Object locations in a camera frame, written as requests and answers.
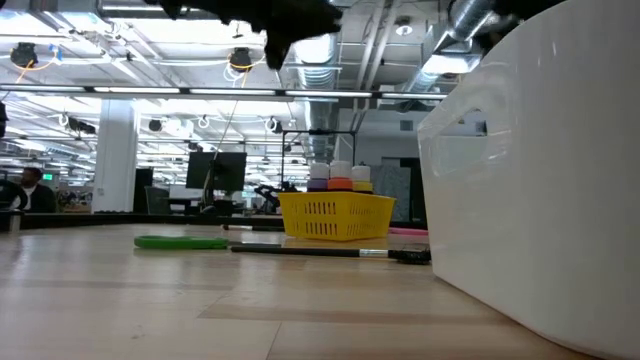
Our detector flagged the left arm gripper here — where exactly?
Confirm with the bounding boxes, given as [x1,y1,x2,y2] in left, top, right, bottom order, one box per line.
[219,0,344,71]

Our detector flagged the purple paint bottle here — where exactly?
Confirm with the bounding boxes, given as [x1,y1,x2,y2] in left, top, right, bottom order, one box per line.
[306,162,331,193]

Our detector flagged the orange paint bottle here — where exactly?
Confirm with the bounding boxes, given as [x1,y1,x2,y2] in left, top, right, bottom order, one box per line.
[327,160,354,193]

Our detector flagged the yellow paint bottle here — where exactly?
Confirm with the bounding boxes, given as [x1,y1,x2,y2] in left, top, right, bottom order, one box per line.
[351,164,374,194]

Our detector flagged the yellow plastic basket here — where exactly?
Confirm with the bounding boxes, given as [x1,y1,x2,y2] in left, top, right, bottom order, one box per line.
[277,190,397,243]

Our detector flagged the long black paintbrush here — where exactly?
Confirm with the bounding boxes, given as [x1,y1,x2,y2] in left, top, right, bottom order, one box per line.
[230,243,433,266]

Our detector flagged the black computer monitor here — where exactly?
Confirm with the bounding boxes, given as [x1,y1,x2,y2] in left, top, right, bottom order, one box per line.
[185,150,248,194]

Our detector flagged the gray office chair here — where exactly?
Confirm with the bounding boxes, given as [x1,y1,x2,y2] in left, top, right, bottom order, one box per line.
[144,185,172,215]

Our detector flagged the black cabinet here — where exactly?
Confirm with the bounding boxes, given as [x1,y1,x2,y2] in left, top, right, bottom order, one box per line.
[133,167,154,214]

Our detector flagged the person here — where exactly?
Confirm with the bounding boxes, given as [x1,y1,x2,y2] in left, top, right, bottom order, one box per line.
[18,166,58,215]

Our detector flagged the white plastic bin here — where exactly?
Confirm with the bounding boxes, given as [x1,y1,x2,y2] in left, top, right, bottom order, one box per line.
[416,0,640,360]

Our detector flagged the black ceiling cable reel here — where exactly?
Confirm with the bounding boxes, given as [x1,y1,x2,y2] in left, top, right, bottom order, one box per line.
[9,41,39,69]
[228,46,254,74]

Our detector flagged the black background rig frame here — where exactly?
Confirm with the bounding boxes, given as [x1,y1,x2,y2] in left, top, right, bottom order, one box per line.
[280,128,358,197]

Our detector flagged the pink handled scissors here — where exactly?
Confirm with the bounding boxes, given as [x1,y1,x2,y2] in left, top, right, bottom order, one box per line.
[387,226,430,237]

